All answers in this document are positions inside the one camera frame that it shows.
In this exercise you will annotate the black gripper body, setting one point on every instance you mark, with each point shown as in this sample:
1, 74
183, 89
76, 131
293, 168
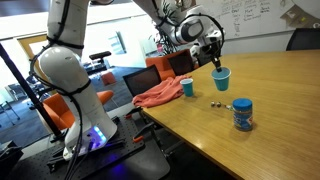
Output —
209, 52

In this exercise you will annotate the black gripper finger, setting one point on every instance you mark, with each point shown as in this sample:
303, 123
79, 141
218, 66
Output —
217, 64

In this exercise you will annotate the black tripod pole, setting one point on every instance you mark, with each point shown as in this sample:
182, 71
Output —
58, 134

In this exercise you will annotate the orange sofa back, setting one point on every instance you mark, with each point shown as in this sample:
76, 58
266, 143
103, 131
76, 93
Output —
163, 66

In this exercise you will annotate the black optical breadboard base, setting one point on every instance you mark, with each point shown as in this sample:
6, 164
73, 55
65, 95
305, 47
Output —
120, 159

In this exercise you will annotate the black mesh office chair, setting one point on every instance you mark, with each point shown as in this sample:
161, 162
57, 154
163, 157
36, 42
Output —
142, 80

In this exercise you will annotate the potted green plant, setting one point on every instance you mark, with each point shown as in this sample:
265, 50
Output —
161, 38

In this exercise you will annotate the blue plastic cup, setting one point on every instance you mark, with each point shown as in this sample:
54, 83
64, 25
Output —
221, 78
187, 85

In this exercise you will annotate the blue lidded jar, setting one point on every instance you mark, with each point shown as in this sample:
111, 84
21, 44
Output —
242, 114

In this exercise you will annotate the black exercise bench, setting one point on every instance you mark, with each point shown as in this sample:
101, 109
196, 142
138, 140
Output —
97, 63

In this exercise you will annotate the orange armchair left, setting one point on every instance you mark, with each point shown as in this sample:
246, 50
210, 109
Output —
59, 111

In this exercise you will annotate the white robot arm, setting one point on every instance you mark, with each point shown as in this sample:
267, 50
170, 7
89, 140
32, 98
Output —
60, 62

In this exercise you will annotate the black chair far right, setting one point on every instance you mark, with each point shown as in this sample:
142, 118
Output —
304, 39

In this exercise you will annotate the salmon pink cloth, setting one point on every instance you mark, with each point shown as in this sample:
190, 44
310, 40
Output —
162, 93

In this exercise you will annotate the small metal balls toy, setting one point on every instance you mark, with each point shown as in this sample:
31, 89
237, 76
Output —
221, 105

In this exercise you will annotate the blue plastic cup back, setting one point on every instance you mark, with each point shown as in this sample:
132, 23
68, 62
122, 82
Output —
187, 85

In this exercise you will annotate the blue plastic cup front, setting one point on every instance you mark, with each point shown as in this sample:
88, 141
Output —
221, 78

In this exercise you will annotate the whiteboard with writing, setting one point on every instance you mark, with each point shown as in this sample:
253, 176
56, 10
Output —
245, 18

